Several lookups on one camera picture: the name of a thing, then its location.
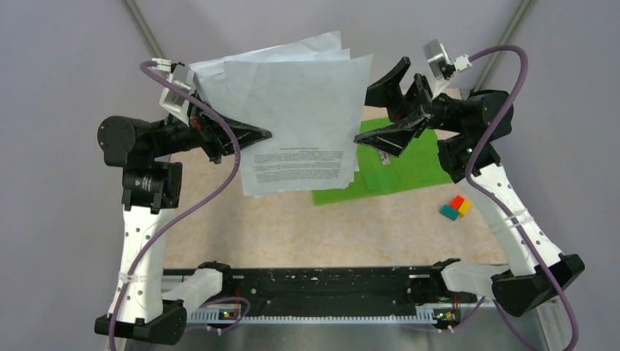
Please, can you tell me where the aluminium frame rail front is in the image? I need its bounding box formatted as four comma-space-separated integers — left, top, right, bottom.
104, 273, 572, 351

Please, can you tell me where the aluminium corner post left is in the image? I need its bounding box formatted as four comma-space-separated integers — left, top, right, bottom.
121, 0, 166, 59

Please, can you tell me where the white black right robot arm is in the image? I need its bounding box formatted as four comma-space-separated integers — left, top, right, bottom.
355, 57, 585, 317

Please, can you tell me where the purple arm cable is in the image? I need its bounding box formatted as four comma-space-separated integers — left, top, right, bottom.
107, 60, 253, 351
455, 44, 581, 351

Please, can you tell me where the chrome folder clip mechanism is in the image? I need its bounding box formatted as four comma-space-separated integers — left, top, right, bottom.
378, 151, 391, 166

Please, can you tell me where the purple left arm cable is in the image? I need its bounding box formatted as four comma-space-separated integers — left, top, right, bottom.
107, 60, 253, 351

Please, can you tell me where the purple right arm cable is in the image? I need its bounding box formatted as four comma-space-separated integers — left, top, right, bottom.
455, 44, 581, 351

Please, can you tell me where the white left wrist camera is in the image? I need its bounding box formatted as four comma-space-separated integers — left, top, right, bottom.
152, 58, 196, 126

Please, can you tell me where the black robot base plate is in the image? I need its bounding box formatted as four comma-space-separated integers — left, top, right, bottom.
215, 266, 479, 323

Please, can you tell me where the white printed paper sheet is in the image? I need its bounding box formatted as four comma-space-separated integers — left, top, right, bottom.
339, 157, 360, 189
225, 55, 373, 197

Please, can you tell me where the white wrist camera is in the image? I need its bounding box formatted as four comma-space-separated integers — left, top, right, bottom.
152, 58, 196, 126
423, 39, 472, 99

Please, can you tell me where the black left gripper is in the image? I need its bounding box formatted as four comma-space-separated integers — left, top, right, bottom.
151, 87, 273, 163

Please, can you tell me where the white printed paper sheet front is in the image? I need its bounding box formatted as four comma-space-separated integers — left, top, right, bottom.
225, 55, 373, 197

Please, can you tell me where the aluminium corner post right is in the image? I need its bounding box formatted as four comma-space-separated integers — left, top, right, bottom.
471, 0, 537, 92

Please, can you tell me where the teal block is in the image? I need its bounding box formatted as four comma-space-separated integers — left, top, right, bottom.
439, 205, 460, 221

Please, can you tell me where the green plastic clip folder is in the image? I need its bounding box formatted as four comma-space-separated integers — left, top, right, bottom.
311, 130, 452, 205

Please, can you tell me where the yellow block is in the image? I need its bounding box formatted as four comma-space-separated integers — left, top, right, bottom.
458, 200, 472, 217

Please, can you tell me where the aluminium corner post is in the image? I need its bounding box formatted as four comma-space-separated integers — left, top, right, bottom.
471, 0, 537, 92
121, 0, 166, 59

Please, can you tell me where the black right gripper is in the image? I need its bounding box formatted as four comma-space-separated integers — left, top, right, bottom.
347, 57, 467, 157

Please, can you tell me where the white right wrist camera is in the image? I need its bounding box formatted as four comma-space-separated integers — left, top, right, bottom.
423, 39, 472, 99

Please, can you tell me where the red block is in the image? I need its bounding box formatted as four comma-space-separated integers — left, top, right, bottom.
450, 195, 465, 211

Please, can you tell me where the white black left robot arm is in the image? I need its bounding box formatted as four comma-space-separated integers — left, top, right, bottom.
94, 107, 272, 345

